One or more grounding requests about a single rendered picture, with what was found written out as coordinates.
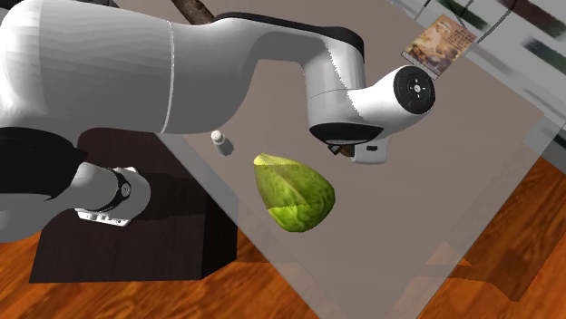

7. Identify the green lettuce head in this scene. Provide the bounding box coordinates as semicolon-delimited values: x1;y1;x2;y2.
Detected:
252;152;337;235

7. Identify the grey table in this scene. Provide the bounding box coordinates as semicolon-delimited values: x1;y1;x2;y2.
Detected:
118;0;566;319

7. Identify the small grey shaker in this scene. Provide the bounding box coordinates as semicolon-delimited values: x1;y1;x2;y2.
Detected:
210;129;235;158

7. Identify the tan picture book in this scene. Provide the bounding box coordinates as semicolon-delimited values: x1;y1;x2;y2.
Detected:
400;13;479;82

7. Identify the brown wooden stick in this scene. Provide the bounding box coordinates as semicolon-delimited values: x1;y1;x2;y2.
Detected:
169;0;217;25

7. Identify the dark robot stand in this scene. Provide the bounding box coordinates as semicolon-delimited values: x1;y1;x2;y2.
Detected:
28;127;240;285

